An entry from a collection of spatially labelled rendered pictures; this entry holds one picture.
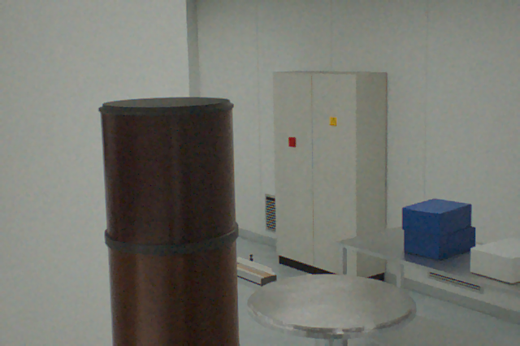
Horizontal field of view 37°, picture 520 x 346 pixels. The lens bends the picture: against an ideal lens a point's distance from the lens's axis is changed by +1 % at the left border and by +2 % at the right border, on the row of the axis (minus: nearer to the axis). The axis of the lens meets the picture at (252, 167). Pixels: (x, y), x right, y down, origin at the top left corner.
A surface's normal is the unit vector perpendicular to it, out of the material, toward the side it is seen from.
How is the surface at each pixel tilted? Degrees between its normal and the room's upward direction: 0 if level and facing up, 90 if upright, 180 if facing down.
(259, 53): 90
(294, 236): 90
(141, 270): 90
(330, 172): 90
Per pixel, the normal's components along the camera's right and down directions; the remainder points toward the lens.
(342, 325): -0.03, -0.99
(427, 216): -0.71, 0.13
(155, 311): -0.20, 0.16
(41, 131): 0.62, 0.11
